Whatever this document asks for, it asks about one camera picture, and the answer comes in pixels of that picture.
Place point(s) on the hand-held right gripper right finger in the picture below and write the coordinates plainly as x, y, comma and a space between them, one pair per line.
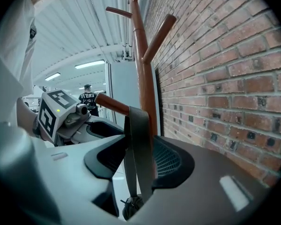
201, 184

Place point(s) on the white ceiling pipes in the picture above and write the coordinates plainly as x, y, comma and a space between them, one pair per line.
126, 20

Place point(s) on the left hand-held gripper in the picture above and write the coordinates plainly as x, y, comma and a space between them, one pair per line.
49, 111

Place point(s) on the black shirt badge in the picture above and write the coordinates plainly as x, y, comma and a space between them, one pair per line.
33, 32

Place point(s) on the person's left forearm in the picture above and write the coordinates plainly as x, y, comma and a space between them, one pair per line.
25, 116

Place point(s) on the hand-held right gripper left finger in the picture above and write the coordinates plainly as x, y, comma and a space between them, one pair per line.
61, 177

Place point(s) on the brown wooden coat rack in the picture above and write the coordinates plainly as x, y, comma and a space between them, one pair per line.
146, 83

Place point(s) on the long ceiling light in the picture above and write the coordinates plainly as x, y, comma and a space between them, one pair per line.
52, 76
89, 64

